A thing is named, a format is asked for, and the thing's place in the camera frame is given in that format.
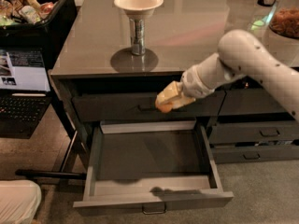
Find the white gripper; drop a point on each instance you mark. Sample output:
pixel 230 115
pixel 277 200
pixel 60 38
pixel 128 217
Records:
pixel 193 82

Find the orange fruit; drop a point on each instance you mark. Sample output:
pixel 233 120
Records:
pixel 164 108

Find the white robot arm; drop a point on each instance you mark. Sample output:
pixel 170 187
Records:
pixel 239 54

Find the grey right middle drawer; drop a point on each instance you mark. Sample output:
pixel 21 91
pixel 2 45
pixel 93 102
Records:
pixel 254 132

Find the open grey middle drawer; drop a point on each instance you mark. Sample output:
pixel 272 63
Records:
pixel 151 168

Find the grey right bottom drawer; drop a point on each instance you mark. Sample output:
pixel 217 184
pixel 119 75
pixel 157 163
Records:
pixel 255 154

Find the grey right top drawer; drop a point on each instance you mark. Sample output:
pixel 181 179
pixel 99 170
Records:
pixel 249 102

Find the silver metal can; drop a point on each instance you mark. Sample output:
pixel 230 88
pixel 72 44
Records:
pixel 137 36

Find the white paper bowl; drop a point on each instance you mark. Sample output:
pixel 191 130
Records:
pixel 138 9

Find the black laptop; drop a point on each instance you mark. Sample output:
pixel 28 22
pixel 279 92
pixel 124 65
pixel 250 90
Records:
pixel 24 92

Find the black bin of groceries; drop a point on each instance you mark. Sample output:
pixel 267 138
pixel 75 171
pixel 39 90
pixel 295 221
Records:
pixel 36 24

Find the white plastic bag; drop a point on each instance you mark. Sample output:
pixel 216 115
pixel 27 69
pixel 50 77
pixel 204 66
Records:
pixel 19 201

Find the black cart frame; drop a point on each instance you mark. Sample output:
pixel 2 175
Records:
pixel 63 167

